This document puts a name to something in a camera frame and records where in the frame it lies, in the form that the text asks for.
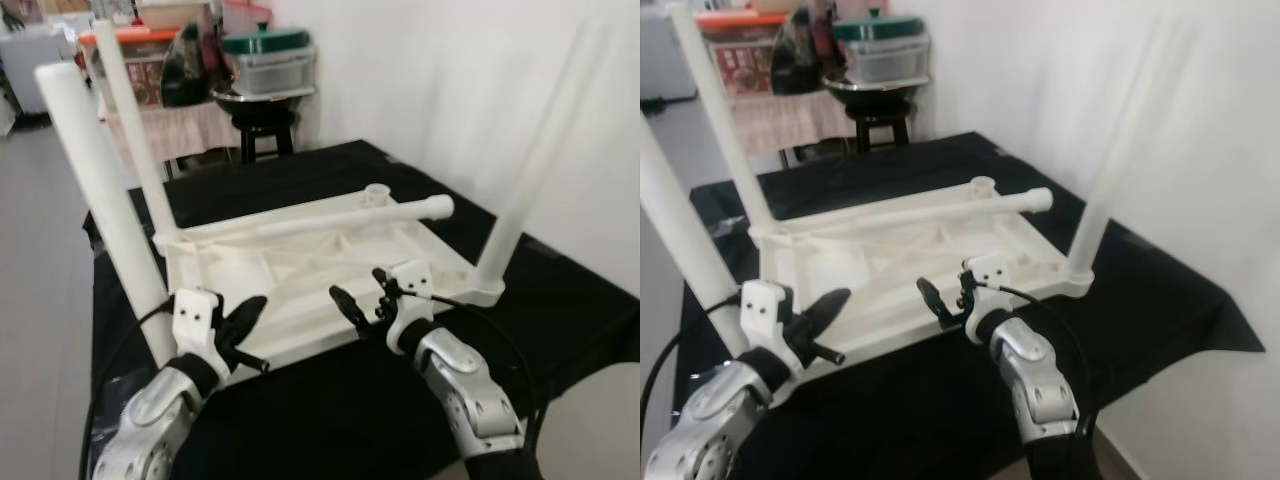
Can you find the cream plastic children table top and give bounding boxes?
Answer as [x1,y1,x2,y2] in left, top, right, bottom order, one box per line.
[152,183,506,386]
[748,177,1096,381]

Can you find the black bag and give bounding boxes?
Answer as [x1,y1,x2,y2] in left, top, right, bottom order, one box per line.
[770,10,831,96]
[160,25,216,108]

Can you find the red printed box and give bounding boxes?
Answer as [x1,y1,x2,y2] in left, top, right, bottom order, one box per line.
[715,45,776,98]
[120,60,166,108]

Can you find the white chest freezer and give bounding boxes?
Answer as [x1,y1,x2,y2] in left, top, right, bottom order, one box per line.
[0,25,76,113]
[640,10,698,106]

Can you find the clear plastic storage container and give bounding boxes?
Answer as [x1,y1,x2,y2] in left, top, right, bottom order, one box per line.
[222,25,319,96]
[835,10,931,86]

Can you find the black tablecloth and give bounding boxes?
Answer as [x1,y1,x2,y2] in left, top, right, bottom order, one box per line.
[82,140,641,480]
[660,132,1266,480]

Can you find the orange shelf board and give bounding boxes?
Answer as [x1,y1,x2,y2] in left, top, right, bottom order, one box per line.
[695,10,791,28]
[78,27,181,46]

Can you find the black round stool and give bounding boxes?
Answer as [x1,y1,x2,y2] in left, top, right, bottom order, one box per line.
[232,105,299,164]
[850,100,913,151]

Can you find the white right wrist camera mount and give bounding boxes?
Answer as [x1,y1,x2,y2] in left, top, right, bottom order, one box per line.
[965,255,1016,341]
[385,260,436,351]

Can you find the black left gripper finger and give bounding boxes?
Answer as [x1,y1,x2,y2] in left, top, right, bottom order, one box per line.
[222,293,269,346]
[798,288,853,341]

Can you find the clear plastic wrap scrap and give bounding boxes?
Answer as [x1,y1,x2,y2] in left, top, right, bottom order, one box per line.
[88,370,136,441]

